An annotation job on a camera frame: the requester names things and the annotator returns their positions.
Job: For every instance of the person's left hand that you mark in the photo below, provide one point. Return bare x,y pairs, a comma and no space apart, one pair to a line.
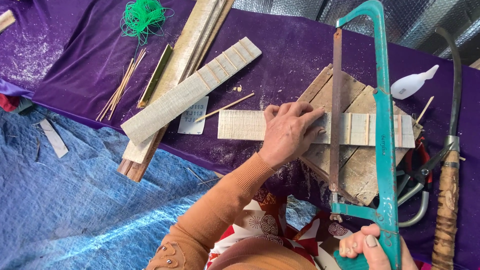
287,137

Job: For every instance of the person's right hand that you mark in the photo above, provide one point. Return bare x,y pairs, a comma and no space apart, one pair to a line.
369,251

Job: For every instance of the pale wooden slat with sticks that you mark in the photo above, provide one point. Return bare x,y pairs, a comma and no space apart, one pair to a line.
176,97
240,125

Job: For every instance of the teal hacksaw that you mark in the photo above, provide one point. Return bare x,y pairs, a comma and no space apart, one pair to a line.
386,150

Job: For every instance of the thin bamboo stick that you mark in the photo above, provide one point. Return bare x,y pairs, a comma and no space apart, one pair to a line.
225,107

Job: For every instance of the small wood shaving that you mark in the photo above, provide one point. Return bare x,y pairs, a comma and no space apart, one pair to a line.
237,89

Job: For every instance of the weathered wooden cutting board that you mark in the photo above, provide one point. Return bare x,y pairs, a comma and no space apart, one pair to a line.
354,170

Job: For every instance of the person's patterned skirt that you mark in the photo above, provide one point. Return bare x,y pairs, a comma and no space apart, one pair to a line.
262,221

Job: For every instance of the white label sheet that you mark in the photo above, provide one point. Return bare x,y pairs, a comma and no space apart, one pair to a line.
193,126

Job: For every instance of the metal pruning shears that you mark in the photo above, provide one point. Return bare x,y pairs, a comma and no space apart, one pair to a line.
423,173

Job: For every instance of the white glue bottle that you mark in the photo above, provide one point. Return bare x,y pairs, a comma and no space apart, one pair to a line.
410,84

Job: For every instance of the stack of long wooden slats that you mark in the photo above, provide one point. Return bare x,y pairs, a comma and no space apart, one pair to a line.
191,41

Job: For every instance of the short bamboo stick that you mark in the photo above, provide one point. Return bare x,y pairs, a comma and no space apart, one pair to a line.
425,110

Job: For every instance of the green bamboo strip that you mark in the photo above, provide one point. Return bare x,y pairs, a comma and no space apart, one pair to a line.
155,75

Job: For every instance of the silver foil sheet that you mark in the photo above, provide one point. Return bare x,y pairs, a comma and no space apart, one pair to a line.
412,18

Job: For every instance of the bundle of thin bamboo sticks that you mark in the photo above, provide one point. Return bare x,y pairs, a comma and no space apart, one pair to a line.
120,88

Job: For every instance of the purple velvet cloth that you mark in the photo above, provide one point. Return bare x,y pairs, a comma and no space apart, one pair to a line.
93,56

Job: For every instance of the white flat offcut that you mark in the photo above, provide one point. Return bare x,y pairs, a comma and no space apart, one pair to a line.
54,138

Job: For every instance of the red cloth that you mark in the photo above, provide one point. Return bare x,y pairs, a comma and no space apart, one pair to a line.
8,102

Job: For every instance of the short wooden piece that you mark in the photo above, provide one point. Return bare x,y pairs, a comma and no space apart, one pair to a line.
5,20

